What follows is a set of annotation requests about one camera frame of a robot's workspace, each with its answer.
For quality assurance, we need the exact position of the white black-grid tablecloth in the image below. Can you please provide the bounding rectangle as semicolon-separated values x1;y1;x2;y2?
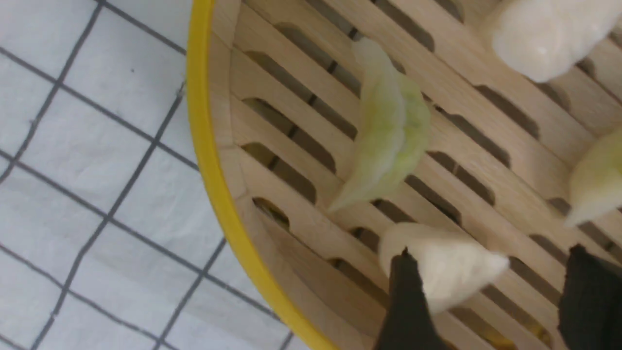
0;0;305;350

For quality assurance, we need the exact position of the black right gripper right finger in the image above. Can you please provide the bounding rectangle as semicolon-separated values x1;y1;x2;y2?
558;245;622;350

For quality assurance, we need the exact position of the yellow-rimmed bamboo steamer tray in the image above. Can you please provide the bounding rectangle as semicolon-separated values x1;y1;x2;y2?
187;0;621;350

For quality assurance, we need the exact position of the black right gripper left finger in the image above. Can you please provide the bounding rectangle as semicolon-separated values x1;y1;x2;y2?
374;248;448;350

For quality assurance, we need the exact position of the white dumpling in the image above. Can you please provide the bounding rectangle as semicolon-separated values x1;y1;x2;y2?
479;0;622;83
378;222;510;315

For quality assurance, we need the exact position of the green dumpling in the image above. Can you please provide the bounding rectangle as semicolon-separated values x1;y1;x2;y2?
564;128;622;228
328;37;431;212

